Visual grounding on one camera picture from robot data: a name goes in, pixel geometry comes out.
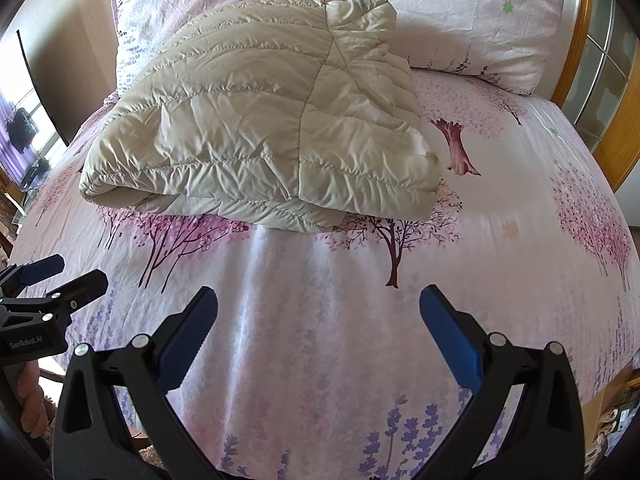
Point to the pink floral pillow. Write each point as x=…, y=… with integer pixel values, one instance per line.
x=165, y=5
x=460, y=15

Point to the black hanging bag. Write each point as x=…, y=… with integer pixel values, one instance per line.
x=22, y=127

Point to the person's left hand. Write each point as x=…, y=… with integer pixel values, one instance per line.
x=32, y=397

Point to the purple curtain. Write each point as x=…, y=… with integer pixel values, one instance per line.
x=7, y=160

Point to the pink floral bed sheet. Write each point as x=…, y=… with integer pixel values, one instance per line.
x=310, y=310

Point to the wooden headboard with glass panels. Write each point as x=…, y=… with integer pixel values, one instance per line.
x=575, y=35

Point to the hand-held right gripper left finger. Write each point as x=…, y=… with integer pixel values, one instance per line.
x=192, y=330

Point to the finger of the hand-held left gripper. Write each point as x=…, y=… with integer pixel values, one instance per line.
x=82, y=285
x=42, y=266

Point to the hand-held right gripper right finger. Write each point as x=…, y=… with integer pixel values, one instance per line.
x=445, y=335

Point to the black flat television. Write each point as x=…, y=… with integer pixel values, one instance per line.
x=42, y=85

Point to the cream quilted blanket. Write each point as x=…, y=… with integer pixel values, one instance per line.
x=240, y=125

